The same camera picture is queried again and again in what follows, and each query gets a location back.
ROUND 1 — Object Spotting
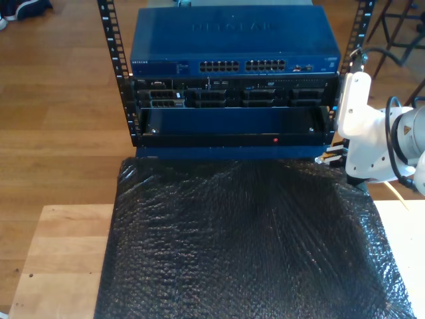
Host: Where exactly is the black bubble wrap mat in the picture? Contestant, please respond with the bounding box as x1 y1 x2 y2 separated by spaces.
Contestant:
94 153 416 319

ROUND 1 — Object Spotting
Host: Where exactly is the black rack server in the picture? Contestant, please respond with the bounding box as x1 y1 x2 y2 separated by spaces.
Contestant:
132 76 339 109

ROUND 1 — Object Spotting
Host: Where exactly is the yellow network cable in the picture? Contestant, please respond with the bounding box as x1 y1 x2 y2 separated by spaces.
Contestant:
314 156 412 211

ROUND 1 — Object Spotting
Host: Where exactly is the black perforated rack post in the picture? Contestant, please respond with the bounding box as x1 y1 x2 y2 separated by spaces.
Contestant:
327 0 378 146
96 0 140 147

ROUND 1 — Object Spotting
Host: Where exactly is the navy shoe with white sole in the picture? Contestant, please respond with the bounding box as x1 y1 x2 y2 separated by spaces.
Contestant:
15 0 54 21
0 0 17 21

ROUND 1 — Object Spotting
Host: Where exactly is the blue network switch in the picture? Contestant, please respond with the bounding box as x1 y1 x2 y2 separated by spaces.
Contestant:
129 5 342 78

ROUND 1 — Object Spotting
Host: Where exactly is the blue rack base plate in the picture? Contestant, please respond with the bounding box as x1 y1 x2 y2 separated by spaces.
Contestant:
135 145 333 163

